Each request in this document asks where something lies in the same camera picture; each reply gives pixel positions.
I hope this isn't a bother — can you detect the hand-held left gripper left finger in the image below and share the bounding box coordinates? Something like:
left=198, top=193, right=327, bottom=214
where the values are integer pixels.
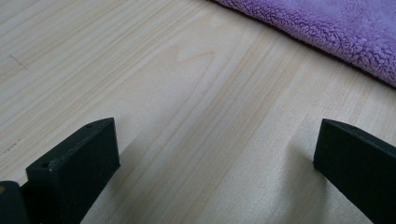
left=20, top=117, right=121, bottom=224

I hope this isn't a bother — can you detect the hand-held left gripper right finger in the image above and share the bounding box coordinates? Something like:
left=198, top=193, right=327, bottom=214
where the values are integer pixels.
left=313, top=118, right=396, bottom=224

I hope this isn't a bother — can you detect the purple fleece cloth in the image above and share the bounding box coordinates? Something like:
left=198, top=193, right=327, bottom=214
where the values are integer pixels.
left=213, top=0, right=396, bottom=88

